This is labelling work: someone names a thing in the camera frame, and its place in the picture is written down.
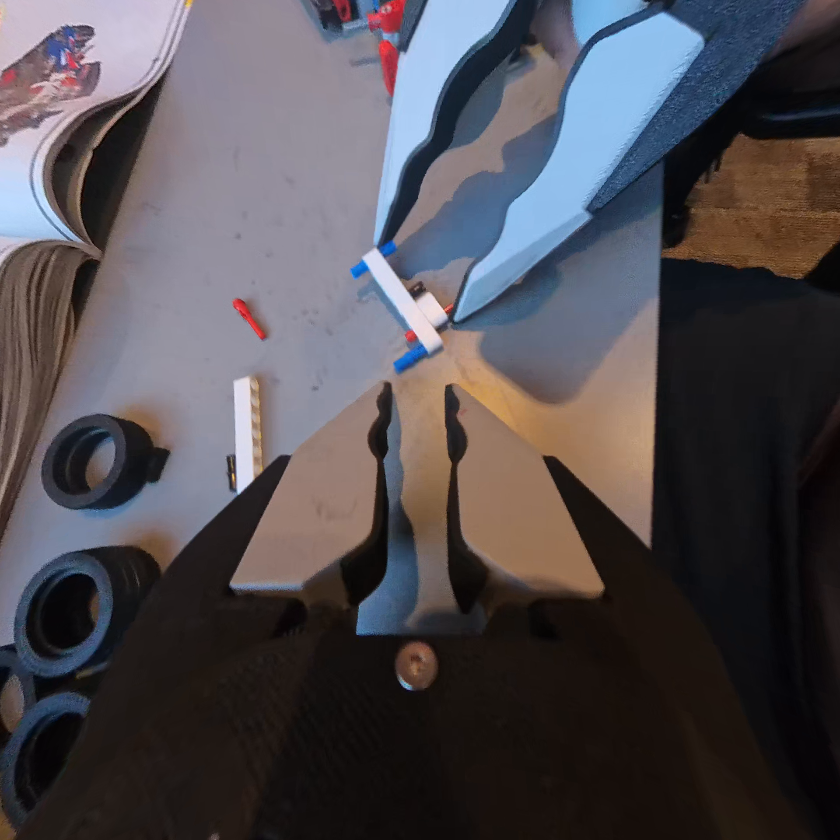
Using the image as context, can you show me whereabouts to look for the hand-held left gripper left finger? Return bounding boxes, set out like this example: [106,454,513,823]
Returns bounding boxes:
[230,382,395,608]

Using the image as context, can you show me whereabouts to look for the grey desk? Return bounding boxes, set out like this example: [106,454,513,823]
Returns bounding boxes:
[0,0,665,649]

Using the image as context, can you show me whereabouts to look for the white toy beam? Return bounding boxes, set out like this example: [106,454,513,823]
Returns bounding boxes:
[362,248,445,353]
[233,375,265,495]

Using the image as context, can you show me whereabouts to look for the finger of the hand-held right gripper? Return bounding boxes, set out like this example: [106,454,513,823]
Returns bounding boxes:
[451,0,707,324]
[372,0,536,249]

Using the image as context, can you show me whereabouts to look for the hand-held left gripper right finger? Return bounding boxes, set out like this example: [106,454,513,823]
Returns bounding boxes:
[445,384,606,616]

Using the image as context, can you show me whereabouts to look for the red black toy model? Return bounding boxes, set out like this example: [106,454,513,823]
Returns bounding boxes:
[305,0,408,98]

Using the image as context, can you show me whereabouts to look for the black rubber toy tire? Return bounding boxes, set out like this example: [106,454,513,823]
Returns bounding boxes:
[41,413,156,512]
[0,692,93,832]
[0,645,38,737]
[13,546,162,681]

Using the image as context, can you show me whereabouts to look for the open instruction booklet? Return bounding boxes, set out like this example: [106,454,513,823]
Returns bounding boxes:
[0,0,193,536]

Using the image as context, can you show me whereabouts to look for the person's black pants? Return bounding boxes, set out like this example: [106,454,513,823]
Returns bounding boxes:
[650,258,840,840]

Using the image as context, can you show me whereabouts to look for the person's right forearm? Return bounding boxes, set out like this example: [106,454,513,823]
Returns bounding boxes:
[745,0,840,139]

